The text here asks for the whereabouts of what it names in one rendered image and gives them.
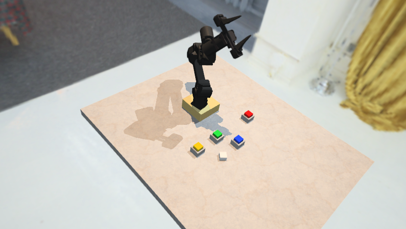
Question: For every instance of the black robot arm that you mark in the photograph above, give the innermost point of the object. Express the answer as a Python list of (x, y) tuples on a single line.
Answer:
[(200, 54)]

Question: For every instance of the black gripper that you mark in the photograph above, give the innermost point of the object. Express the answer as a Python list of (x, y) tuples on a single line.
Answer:
[(224, 38)]

